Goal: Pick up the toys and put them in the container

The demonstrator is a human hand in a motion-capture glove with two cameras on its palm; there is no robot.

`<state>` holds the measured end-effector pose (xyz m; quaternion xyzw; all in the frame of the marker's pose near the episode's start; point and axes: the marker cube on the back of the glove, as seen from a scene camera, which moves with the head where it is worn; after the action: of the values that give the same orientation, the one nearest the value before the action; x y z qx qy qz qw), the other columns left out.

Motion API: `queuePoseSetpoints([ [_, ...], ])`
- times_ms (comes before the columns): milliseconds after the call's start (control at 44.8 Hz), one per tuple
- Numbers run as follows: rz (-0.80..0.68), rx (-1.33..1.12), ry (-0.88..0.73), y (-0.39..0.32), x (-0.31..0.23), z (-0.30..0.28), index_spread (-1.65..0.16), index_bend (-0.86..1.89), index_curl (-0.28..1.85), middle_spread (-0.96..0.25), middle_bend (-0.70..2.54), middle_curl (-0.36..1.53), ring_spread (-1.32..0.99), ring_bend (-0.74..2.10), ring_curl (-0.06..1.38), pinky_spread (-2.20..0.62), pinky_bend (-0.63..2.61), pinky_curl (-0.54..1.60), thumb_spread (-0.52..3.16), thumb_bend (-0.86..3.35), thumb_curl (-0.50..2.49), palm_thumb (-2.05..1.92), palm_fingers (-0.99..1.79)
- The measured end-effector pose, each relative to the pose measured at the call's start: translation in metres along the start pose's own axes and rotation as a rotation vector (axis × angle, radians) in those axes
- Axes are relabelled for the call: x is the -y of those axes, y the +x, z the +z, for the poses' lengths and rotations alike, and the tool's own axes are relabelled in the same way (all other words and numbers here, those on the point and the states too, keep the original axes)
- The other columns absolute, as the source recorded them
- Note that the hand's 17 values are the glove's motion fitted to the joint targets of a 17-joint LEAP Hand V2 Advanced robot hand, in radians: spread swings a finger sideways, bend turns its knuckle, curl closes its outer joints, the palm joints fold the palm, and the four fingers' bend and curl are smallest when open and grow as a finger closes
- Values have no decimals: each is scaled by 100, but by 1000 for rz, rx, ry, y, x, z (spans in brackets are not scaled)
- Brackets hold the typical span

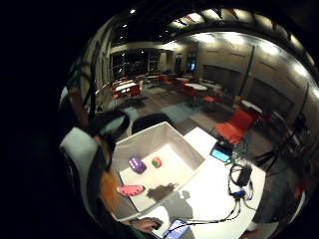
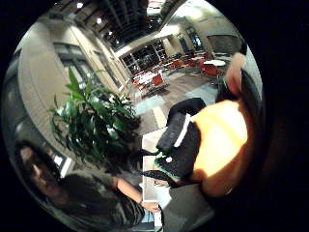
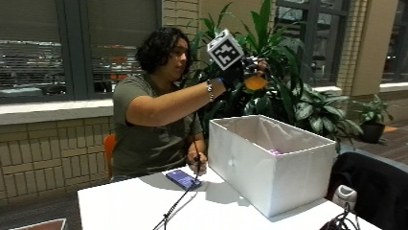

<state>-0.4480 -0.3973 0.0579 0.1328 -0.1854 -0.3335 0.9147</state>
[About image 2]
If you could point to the orange round fruit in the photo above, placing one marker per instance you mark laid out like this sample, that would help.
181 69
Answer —
222 141

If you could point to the round white table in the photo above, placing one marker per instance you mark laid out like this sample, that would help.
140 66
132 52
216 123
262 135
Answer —
214 63

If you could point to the group of red chairs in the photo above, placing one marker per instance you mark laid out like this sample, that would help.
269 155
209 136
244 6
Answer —
206 67

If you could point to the white rectangular table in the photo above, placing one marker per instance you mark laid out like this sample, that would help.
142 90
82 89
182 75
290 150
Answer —
146 77

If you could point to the green leafy potted plant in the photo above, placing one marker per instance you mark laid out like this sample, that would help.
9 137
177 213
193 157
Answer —
93 119

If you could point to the the person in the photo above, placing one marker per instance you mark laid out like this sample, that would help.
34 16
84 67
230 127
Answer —
90 199

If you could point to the round ceiling lamp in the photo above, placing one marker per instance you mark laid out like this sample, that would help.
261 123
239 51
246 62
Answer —
79 5
98 20

